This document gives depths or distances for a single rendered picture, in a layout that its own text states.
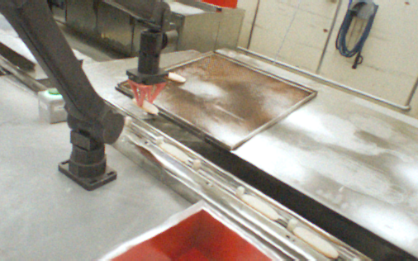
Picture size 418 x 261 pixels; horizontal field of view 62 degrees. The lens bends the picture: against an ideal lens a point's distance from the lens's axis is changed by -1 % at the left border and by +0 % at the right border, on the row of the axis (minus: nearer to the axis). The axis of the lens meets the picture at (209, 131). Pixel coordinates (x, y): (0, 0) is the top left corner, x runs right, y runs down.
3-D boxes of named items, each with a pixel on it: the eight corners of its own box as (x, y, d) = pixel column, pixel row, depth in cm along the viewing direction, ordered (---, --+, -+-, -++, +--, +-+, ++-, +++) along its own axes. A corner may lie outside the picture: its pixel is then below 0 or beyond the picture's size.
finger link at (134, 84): (125, 102, 97) (127, 70, 93) (144, 98, 103) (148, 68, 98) (140, 112, 94) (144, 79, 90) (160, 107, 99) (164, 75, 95)
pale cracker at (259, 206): (236, 199, 81) (237, 195, 80) (245, 193, 83) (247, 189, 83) (273, 223, 75) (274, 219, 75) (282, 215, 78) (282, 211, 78)
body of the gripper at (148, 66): (124, 76, 93) (125, 49, 90) (154, 71, 100) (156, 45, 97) (140, 84, 90) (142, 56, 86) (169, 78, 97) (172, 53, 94)
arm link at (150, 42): (135, 26, 87) (155, 32, 86) (150, 24, 93) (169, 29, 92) (134, 54, 90) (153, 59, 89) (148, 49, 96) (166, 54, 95)
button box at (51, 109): (36, 125, 107) (35, 90, 102) (61, 119, 112) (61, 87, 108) (49, 135, 102) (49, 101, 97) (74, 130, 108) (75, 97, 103)
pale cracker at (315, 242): (288, 233, 73) (290, 230, 73) (296, 225, 76) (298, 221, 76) (333, 262, 68) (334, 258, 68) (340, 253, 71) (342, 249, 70)
